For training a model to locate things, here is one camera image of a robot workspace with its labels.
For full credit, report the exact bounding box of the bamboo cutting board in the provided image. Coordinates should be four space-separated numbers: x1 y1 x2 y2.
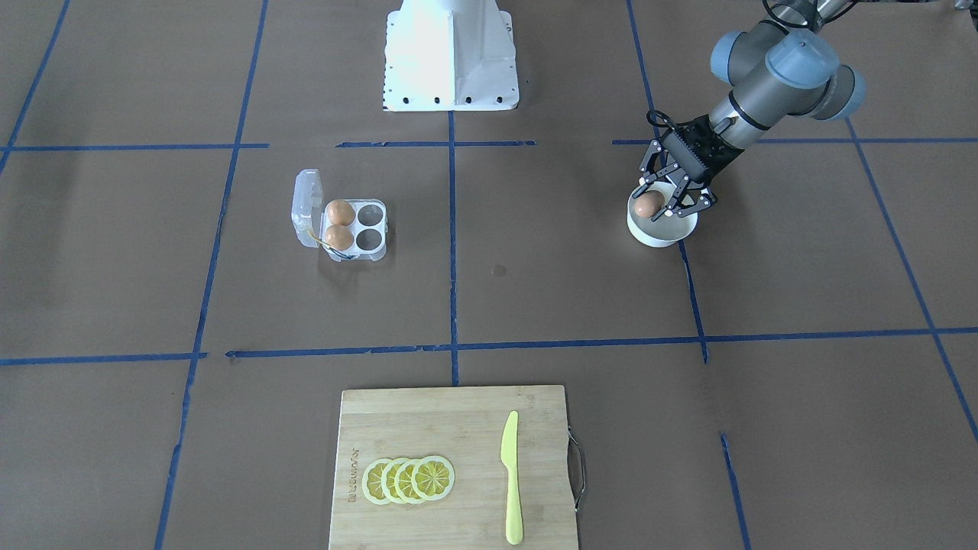
328 384 579 549

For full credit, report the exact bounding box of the yellow plastic knife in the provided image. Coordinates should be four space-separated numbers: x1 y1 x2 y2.
500 410 524 545

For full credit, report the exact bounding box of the clear plastic egg box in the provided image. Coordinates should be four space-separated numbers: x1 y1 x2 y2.
290 170 389 262

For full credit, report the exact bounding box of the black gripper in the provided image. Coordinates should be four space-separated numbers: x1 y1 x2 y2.
639 115 743 222

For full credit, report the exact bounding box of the brown egg front slot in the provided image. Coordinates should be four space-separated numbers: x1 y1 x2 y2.
322 224 355 253

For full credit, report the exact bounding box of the lemon slice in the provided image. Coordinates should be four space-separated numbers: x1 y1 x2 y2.
393 459 423 505
381 457 406 504
413 455 455 502
361 458 392 506

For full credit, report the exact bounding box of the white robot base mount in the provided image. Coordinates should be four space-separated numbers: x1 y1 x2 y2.
382 1 520 112

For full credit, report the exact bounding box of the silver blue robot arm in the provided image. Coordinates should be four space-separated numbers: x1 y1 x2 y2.
632 1 866 222

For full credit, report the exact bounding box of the brown egg rear slot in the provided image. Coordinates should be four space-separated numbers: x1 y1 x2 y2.
325 199 357 226

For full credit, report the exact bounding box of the brown egg slot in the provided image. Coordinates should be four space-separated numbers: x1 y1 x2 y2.
325 199 357 226
322 224 355 253

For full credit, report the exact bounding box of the brown egg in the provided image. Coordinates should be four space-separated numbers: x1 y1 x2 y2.
632 190 666 219

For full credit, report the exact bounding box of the white ceramic bowl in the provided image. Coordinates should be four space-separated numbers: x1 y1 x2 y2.
626 180 698 248

